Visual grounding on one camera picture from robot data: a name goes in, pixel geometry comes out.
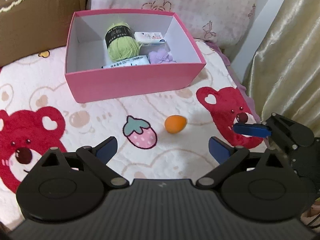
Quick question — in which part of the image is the green yarn ball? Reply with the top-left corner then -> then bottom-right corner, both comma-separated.
105,22 -> 141,62

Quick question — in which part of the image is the pink checked floral pillow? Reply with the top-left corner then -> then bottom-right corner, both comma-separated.
87,0 -> 258,48

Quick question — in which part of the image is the bear print bed blanket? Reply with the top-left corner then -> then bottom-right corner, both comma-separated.
1,40 -> 266,229

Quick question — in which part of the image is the small white carton box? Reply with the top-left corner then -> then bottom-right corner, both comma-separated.
134,32 -> 165,45

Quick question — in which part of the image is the gold satin curtain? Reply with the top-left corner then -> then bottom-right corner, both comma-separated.
245,0 -> 320,136

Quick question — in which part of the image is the blue wet wipes pack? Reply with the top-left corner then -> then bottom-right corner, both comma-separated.
101,55 -> 150,69

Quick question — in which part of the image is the purple plush toy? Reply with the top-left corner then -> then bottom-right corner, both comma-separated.
148,49 -> 176,64

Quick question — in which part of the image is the orange makeup sponge egg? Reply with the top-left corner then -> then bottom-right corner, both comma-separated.
164,115 -> 187,134

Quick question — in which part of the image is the brown embroidered pillow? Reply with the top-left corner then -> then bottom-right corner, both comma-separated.
1,0 -> 88,67

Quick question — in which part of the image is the pink cardboard box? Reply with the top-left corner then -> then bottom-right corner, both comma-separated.
65,9 -> 206,103

